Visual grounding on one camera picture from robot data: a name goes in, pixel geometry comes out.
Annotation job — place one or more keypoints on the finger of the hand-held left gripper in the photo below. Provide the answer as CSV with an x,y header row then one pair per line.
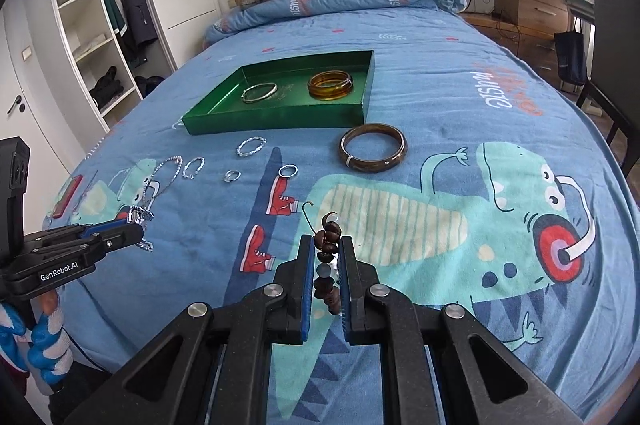
x,y
102,227
125,236

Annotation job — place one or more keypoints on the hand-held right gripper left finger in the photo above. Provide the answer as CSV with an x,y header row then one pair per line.
x,y
306,295

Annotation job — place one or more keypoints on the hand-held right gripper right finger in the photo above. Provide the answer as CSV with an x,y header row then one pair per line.
x,y
345,300

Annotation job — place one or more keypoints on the twisted silver hoop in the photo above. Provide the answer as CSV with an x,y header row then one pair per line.
x,y
186,170
240,150

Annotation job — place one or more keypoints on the dark brown bangle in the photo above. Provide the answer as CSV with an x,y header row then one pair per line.
x,y
350,160

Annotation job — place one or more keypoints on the green tray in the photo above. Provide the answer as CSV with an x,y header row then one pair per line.
x,y
280,112

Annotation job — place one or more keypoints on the thin silver bangle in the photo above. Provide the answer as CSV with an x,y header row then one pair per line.
x,y
244,95

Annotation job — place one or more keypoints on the amber bangle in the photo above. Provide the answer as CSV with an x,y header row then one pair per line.
x,y
350,81
320,94

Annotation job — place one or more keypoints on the person's left hand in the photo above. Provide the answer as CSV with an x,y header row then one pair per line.
x,y
42,345

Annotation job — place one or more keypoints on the white door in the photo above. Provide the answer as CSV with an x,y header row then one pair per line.
x,y
35,130

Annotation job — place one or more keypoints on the dark bundle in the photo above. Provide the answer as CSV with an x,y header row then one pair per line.
x,y
149,85

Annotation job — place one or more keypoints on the folded light clothes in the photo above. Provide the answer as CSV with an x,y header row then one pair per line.
x,y
95,47

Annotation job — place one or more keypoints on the dark hanging jacket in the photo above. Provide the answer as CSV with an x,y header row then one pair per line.
x,y
137,10

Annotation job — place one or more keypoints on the blue dinosaur bed sheet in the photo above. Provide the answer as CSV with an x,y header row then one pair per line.
x,y
450,105

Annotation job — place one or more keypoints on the green and white garment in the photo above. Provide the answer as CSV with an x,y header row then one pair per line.
x,y
111,2

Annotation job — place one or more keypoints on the white open shelf unit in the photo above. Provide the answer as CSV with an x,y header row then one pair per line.
x,y
67,5

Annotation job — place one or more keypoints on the folded blue quilt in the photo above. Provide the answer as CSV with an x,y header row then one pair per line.
x,y
350,2

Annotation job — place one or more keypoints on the black tote bag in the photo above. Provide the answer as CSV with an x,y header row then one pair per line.
x,y
570,55

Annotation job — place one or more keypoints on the wooden drawer cabinet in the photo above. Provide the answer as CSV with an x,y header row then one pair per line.
x,y
530,5

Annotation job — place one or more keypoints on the grey desk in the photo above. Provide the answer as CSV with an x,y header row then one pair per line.
x,y
580,7

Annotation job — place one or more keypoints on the grey chair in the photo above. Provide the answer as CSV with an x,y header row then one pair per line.
x,y
615,35

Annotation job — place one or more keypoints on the white wall switch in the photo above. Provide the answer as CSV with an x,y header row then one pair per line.
x,y
27,53

